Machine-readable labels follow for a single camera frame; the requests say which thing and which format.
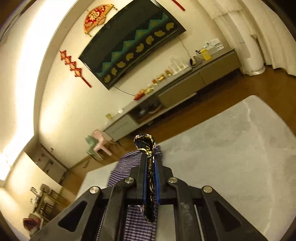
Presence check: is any purple plaid shirt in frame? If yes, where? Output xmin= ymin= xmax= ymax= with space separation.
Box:
xmin=107 ymin=144 xmax=165 ymax=241

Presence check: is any black gold patterned cloth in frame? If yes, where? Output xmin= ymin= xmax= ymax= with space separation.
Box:
xmin=134 ymin=134 xmax=157 ymax=223

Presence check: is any grey floor rug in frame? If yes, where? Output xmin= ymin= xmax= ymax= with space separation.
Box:
xmin=79 ymin=96 xmax=295 ymax=240

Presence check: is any green plastic child chair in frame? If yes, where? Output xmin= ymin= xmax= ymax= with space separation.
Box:
xmin=85 ymin=136 xmax=103 ymax=160

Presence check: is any pink plastic child chair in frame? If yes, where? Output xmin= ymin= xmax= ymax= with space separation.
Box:
xmin=92 ymin=130 xmax=112 ymax=156

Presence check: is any grey TV cabinet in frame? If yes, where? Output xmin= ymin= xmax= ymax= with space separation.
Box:
xmin=104 ymin=48 xmax=241 ymax=141

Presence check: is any red fruit plate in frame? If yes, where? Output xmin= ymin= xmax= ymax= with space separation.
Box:
xmin=133 ymin=89 xmax=145 ymax=101

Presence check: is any clear glass cups set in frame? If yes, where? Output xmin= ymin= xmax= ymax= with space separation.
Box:
xmin=169 ymin=58 xmax=189 ymax=75

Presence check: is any yellow box on cabinet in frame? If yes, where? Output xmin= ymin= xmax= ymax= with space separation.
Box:
xmin=200 ymin=49 xmax=212 ymax=61

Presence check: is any white standing air conditioner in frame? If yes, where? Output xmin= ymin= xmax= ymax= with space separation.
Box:
xmin=212 ymin=1 xmax=265 ymax=76

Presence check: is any white curtain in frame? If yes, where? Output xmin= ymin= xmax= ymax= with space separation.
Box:
xmin=241 ymin=0 xmax=295 ymax=76

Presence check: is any red knot wall ornament left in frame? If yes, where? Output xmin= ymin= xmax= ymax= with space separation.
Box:
xmin=60 ymin=50 xmax=92 ymax=88

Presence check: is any red knot wall ornament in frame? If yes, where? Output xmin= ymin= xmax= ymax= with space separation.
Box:
xmin=60 ymin=50 xmax=92 ymax=88
xmin=172 ymin=0 xmax=186 ymax=11

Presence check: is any wall television with dust cover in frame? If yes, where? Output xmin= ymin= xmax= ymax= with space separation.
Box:
xmin=79 ymin=0 xmax=186 ymax=89

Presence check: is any red fan wall ornament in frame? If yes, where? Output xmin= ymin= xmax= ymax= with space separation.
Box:
xmin=83 ymin=4 xmax=119 ymax=35

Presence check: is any red knot wall ornament right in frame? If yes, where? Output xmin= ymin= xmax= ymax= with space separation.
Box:
xmin=172 ymin=0 xmax=186 ymax=11

